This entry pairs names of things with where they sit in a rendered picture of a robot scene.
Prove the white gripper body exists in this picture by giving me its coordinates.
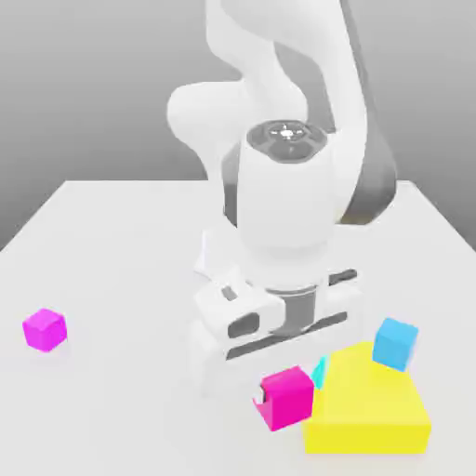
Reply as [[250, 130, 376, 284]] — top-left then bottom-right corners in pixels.
[[188, 284, 365, 401]]

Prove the small pink cube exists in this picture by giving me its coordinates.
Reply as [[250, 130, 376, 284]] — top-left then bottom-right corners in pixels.
[[252, 365, 316, 433]]

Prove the small turquoise cube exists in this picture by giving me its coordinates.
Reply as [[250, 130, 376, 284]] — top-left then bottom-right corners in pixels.
[[310, 354, 331, 390]]

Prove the small blue cube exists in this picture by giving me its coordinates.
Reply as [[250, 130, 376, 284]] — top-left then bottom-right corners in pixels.
[[371, 316, 420, 374]]

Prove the small magenta cube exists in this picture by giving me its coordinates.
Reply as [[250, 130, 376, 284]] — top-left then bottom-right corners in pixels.
[[21, 307, 69, 353]]

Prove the large yellow box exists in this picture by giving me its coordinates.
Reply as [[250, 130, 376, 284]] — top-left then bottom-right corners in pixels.
[[301, 340, 433, 456]]

